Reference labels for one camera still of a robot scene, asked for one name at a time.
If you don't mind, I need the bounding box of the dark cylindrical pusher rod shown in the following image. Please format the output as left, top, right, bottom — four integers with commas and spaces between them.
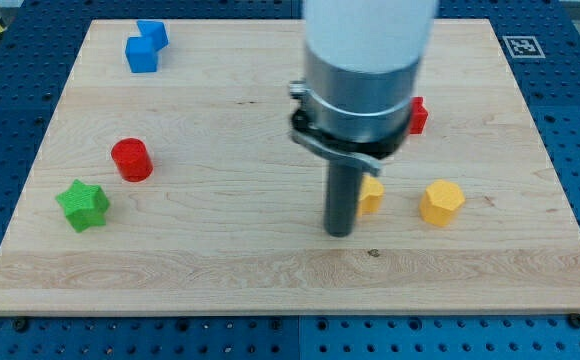
324, 162, 363, 237

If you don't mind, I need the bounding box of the yellow heart block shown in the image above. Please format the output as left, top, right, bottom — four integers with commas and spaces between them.
356, 175, 385, 217

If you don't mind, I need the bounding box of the red block behind arm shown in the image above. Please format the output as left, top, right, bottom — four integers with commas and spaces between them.
410, 96, 429, 134

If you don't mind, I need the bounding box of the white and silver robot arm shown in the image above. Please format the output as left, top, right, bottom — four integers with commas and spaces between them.
289, 0, 440, 237

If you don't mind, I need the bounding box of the yellow hexagon block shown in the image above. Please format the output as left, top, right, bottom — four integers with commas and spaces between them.
419, 179, 466, 227

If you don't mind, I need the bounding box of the wooden board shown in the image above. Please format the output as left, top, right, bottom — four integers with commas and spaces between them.
0, 19, 580, 317

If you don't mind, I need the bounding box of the red cylinder block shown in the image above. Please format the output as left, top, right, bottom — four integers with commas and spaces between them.
111, 138, 153, 182

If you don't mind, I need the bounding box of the white fiducial marker tag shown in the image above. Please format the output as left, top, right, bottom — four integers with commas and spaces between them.
503, 35, 545, 59

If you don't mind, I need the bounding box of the blue zigzag block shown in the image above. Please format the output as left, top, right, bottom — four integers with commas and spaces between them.
125, 20, 169, 73

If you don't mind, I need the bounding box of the green star block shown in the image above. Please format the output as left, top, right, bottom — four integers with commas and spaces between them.
55, 179, 110, 233

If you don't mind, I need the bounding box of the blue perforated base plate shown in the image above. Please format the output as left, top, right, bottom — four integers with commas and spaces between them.
0, 1, 580, 359

